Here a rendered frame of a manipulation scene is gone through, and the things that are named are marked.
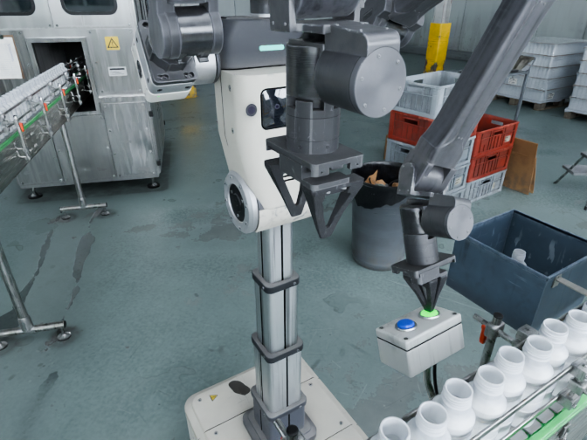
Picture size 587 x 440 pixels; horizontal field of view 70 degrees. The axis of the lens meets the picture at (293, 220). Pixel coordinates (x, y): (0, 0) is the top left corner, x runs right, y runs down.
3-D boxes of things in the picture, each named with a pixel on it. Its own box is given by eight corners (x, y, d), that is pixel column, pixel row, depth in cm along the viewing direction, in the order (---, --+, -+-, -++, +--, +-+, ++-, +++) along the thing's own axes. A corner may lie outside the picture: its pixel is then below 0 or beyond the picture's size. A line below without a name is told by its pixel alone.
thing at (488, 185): (462, 207, 369) (467, 183, 358) (425, 190, 399) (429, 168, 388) (502, 190, 399) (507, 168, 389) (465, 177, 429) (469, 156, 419)
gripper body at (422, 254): (457, 264, 76) (452, 225, 75) (417, 282, 71) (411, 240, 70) (429, 258, 82) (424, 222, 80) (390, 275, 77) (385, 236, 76)
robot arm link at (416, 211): (416, 195, 78) (391, 202, 75) (444, 196, 72) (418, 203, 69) (420, 230, 79) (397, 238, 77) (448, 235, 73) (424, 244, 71)
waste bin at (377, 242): (374, 284, 270) (383, 193, 240) (332, 251, 304) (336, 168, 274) (424, 263, 291) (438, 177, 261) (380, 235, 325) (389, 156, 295)
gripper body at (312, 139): (313, 183, 41) (315, 107, 38) (264, 154, 49) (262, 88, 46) (363, 170, 44) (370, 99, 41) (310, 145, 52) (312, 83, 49)
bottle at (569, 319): (535, 392, 76) (562, 322, 68) (533, 368, 81) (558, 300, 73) (573, 403, 74) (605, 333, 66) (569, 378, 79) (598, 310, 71)
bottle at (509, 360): (504, 416, 72) (530, 345, 64) (509, 448, 67) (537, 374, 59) (467, 407, 73) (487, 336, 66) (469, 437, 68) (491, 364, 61)
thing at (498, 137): (473, 158, 348) (479, 133, 338) (433, 146, 378) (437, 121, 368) (514, 145, 379) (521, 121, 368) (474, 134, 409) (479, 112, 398)
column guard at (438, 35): (433, 75, 980) (441, 24, 929) (421, 72, 1010) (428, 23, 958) (445, 73, 999) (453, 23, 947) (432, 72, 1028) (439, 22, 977)
